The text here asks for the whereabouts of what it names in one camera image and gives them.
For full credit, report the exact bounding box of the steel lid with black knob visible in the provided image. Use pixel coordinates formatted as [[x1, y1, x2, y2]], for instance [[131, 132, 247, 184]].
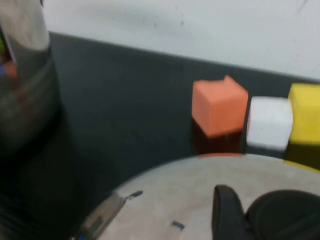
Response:
[[72, 153, 320, 240]]

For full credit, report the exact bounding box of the orange foam cube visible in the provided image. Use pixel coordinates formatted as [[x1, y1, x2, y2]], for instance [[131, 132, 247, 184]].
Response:
[[191, 75, 250, 140]]

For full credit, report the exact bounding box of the stainless steel stock pot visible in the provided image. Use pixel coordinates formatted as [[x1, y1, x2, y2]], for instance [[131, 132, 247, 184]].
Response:
[[0, 0, 61, 156]]

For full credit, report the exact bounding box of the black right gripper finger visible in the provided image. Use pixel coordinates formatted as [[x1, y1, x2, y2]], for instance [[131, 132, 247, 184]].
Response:
[[212, 184, 251, 240]]

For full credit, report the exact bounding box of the yellow foam cube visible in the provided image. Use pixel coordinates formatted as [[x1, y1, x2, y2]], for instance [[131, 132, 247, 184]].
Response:
[[287, 83, 320, 148]]

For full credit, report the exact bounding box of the white foam cube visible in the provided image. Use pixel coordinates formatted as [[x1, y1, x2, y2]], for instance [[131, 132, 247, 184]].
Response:
[[246, 96, 295, 150]]

